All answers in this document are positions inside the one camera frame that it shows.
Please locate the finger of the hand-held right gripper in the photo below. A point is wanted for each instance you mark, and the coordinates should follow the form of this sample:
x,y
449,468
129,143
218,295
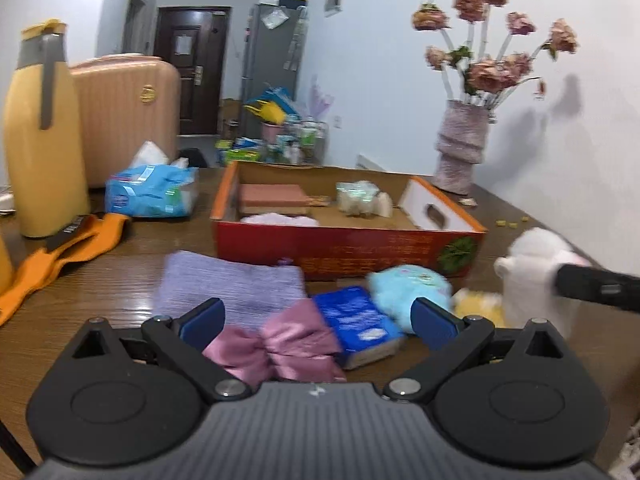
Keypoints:
x,y
595,285

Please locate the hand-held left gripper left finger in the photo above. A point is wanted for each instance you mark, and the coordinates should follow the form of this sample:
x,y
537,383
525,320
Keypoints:
x,y
205,318

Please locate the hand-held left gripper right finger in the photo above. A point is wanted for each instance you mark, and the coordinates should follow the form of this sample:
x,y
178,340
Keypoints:
x,y
435,323

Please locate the purple knitted cloth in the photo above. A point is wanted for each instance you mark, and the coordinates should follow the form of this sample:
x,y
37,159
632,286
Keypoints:
x,y
225,280

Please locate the blue and white plush toy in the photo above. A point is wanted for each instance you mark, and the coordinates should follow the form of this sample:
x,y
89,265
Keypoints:
x,y
405,285

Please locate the small blue tissue packet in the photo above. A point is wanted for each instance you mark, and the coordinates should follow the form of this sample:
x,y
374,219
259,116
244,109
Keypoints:
x,y
355,320

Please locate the pink satin bow scrunchie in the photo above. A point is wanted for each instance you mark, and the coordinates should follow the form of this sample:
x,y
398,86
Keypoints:
x,y
295,345

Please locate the red cardboard box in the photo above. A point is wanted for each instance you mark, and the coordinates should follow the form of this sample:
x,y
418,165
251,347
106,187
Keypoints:
x,y
350,255

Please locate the lavender fuzzy headband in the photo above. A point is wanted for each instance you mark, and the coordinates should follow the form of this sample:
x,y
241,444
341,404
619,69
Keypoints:
x,y
280,220

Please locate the pink layered sponge block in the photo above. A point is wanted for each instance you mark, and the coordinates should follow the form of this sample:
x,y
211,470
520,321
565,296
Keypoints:
x,y
272,195

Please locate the iridescent plastic bag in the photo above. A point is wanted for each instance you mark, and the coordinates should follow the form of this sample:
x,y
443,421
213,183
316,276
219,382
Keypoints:
x,y
355,195

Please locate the blue soft tissue pack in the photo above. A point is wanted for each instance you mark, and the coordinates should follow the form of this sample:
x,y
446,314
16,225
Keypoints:
x,y
150,190

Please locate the scattered yellow petals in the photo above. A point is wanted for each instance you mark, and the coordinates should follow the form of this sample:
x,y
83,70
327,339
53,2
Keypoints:
x,y
500,222

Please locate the black bag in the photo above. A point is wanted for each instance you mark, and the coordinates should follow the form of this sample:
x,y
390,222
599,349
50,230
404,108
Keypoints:
x,y
192,157

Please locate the green plastic basket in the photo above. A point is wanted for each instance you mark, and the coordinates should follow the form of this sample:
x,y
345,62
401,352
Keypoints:
x,y
240,149

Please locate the grey ribbed vase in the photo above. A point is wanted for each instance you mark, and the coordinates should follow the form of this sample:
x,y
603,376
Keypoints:
x,y
457,145

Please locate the pink flowerpot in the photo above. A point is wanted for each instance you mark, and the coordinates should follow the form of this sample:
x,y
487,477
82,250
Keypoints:
x,y
270,132

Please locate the brown cardboard carton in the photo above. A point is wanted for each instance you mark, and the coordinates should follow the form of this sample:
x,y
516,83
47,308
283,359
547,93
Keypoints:
x,y
230,115

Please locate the yellow mug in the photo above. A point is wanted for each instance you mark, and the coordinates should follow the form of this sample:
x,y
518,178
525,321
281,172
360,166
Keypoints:
x,y
4,270

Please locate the pink suitcase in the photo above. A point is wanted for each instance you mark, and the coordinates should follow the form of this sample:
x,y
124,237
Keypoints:
x,y
125,120

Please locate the yellow watering can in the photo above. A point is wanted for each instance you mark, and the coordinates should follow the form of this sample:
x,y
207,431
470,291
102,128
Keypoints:
x,y
270,112

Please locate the yellow thermos jug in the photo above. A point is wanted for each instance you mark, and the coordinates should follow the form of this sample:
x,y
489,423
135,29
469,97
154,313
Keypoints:
x,y
45,160

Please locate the dark brown entrance door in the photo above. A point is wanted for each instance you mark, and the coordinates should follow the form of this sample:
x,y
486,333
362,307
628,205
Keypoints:
x,y
200,85

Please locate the dried pink roses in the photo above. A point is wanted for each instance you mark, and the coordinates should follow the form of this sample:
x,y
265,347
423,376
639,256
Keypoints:
x,y
487,72

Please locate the purple artificial flowers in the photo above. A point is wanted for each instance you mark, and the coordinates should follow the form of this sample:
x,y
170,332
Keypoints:
x,y
320,100

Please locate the grey refrigerator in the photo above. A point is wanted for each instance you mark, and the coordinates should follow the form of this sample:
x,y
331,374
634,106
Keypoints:
x,y
265,60

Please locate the grey side door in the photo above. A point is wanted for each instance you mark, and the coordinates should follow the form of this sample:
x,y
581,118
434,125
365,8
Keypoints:
x,y
135,25

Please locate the white paper sheet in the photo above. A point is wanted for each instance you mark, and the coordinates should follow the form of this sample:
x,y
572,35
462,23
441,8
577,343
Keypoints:
x,y
275,17

